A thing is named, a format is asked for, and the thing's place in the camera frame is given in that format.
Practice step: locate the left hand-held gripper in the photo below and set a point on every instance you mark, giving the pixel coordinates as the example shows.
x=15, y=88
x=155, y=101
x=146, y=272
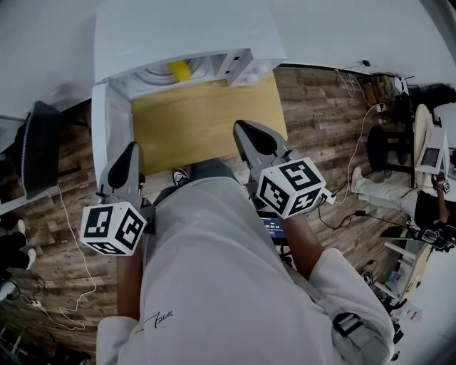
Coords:
x=110, y=231

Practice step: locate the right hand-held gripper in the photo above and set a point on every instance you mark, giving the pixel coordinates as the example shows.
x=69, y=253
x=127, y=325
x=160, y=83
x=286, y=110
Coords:
x=288, y=189

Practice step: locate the yellow banana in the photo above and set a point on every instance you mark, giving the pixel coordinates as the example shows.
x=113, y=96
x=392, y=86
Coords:
x=180, y=70

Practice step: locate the person's right forearm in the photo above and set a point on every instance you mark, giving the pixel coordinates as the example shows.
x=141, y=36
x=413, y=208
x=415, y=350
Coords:
x=303, y=242

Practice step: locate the person's left forearm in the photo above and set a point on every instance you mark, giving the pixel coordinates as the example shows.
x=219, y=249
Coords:
x=130, y=285

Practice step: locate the white device with dark screen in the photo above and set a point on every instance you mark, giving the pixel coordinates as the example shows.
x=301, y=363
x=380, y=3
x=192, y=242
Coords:
x=431, y=153

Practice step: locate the person's grey jeans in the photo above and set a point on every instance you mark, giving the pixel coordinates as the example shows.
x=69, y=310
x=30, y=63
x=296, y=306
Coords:
x=213, y=171

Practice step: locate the person's black white sneaker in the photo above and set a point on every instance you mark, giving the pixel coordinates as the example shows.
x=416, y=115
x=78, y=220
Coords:
x=180, y=177

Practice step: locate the light wooden table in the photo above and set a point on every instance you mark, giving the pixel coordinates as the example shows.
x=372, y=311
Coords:
x=199, y=117

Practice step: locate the black device with screen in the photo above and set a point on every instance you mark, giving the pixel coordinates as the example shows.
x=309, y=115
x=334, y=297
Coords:
x=272, y=228

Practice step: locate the white power strip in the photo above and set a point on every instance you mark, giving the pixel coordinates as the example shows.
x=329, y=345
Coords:
x=36, y=303
x=329, y=196

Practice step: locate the dark grey chair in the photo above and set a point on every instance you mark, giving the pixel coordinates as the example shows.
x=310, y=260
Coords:
x=41, y=149

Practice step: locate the black round stool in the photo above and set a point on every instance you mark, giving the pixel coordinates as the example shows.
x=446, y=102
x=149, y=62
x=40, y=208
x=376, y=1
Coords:
x=377, y=149

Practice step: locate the brown cardboard box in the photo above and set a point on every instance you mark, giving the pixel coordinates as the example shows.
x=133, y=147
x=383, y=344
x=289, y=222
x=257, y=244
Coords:
x=377, y=89

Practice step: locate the person's white shirt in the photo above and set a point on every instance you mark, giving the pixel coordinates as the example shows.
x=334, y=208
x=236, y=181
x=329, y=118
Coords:
x=221, y=278

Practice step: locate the white router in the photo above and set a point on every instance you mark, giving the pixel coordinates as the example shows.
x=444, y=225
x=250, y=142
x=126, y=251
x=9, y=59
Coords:
x=402, y=85

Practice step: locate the round beige table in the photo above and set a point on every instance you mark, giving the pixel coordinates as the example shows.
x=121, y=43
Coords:
x=422, y=121

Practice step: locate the white rounded appliance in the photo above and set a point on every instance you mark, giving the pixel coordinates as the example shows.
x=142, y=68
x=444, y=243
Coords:
x=8, y=290

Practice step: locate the black bag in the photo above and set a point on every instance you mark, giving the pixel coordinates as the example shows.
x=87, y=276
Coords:
x=432, y=94

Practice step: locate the beige table white legs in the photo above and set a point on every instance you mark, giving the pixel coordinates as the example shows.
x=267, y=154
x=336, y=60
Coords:
x=409, y=271

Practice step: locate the black wall plug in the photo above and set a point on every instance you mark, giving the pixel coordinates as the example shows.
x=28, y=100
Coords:
x=366, y=63

